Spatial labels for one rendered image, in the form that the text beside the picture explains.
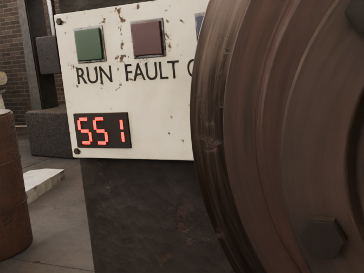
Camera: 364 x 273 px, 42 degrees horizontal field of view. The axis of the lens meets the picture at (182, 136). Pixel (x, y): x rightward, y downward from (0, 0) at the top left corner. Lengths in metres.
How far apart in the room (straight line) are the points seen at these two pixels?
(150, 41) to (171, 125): 0.10
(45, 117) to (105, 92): 5.35
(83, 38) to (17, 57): 8.47
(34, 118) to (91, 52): 5.51
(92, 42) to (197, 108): 0.23
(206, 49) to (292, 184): 0.14
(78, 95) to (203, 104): 0.26
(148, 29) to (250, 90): 0.22
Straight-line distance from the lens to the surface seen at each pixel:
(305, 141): 0.27
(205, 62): 0.37
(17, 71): 9.09
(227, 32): 0.36
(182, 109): 0.53
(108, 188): 0.64
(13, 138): 3.16
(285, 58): 0.31
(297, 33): 0.31
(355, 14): 0.25
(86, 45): 0.59
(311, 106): 0.27
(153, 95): 0.55
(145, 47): 0.54
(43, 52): 6.03
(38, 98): 6.26
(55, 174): 4.73
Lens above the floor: 1.19
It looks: 11 degrees down
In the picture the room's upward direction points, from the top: 5 degrees counter-clockwise
